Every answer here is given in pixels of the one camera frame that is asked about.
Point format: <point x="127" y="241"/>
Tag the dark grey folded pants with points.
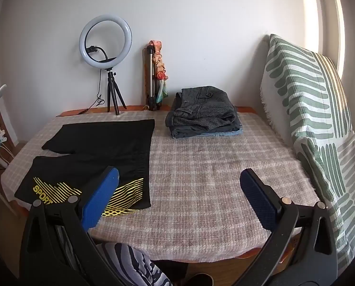
<point x="183" y="131"/>

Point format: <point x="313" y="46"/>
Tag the dark shoe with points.
<point x="199" y="279"/>

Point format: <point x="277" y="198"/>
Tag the grey tweed folded pants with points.
<point x="201" y="110"/>

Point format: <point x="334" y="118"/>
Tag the beige checked blanket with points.
<point x="195" y="184"/>

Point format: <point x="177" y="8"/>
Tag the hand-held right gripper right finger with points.
<point x="258" y="196"/>

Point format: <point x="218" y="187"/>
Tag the folded silver tripod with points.
<point x="149" y="74"/>

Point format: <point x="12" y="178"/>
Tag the orange patterned scarf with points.
<point x="159" y="65"/>

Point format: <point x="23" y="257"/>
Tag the orange leaf print tablecloth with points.
<point x="73" y="112"/>

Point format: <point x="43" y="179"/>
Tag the person's zebra print leg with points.
<point x="129" y="262"/>

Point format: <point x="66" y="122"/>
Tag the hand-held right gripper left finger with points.
<point x="101" y="196"/>

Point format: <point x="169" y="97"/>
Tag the black mini tripod stand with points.
<point x="113" y="95"/>

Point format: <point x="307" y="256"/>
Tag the black pants with yellow print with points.
<point x="106" y="143"/>

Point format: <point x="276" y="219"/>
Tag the green striped white blanket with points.
<point x="299" y="80"/>

